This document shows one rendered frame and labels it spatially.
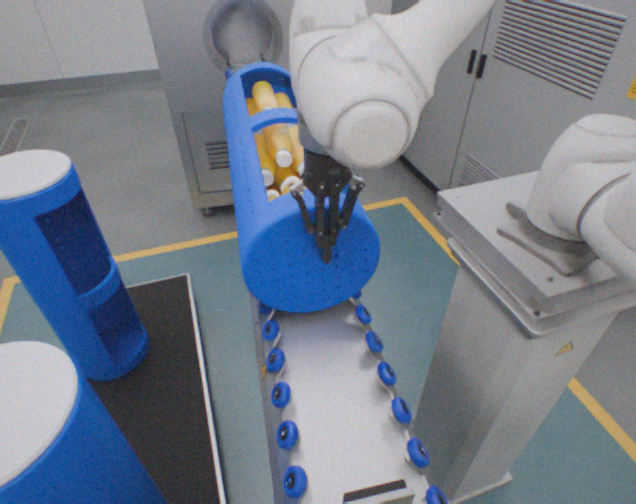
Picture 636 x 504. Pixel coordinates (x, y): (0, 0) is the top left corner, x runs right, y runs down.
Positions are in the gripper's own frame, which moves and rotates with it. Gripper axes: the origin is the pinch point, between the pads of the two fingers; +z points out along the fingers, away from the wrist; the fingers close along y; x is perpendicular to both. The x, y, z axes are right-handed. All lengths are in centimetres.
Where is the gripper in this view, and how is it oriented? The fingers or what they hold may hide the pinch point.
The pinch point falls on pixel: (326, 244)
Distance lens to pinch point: 77.3
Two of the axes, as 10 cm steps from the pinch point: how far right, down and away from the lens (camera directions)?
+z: 0.0, 7.6, 6.5
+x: -2.1, -6.3, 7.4
